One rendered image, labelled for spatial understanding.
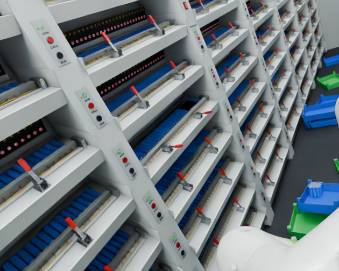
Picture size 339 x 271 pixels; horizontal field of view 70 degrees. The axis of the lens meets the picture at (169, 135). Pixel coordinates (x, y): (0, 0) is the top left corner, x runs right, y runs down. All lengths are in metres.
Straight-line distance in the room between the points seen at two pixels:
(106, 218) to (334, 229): 0.60
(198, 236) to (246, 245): 0.73
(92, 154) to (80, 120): 0.10
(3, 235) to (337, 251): 0.61
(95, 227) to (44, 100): 0.38
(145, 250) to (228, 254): 0.52
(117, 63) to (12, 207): 0.51
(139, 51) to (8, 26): 0.41
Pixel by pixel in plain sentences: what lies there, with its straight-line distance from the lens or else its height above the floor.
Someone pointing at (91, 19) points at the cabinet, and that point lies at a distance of 1.13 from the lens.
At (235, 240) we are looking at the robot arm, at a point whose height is 0.96.
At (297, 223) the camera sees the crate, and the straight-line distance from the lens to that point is 1.75.
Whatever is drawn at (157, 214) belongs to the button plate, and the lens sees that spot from 0.89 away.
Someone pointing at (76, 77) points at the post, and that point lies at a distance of 0.75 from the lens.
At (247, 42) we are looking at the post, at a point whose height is 1.01.
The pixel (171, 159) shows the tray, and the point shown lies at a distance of 0.95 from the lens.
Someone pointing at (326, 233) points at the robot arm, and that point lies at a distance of 0.38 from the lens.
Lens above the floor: 1.28
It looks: 20 degrees down
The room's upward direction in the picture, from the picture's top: 28 degrees counter-clockwise
